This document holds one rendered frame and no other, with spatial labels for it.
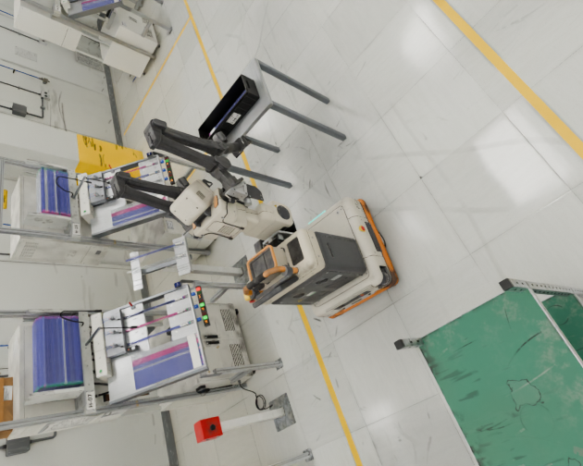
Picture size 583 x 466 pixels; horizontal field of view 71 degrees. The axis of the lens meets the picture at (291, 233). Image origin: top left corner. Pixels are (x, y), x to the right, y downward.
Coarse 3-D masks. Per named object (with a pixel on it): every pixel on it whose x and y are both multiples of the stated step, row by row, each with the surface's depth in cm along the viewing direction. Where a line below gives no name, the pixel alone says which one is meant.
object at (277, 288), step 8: (288, 272) 216; (280, 280) 221; (288, 280) 219; (296, 280) 224; (272, 288) 226; (280, 288) 213; (256, 296) 233; (264, 296) 221; (272, 296) 218; (256, 304) 225
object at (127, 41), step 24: (24, 0) 496; (48, 0) 517; (72, 0) 545; (96, 0) 542; (120, 0) 537; (24, 24) 521; (48, 24) 530; (72, 24) 549; (120, 24) 564; (144, 24) 607; (72, 48) 565; (120, 48) 587; (144, 48) 598
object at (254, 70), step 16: (256, 64) 281; (256, 80) 278; (288, 80) 306; (320, 96) 329; (256, 112) 273; (288, 112) 276; (240, 128) 285; (320, 128) 299; (256, 144) 359; (256, 176) 329
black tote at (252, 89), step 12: (240, 84) 280; (252, 84) 275; (228, 96) 286; (252, 96) 270; (216, 108) 292; (228, 108) 295; (240, 108) 276; (216, 120) 302; (228, 120) 283; (240, 120) 286; (204, 132) 308; (216, 132) 290; (228, 132) 293
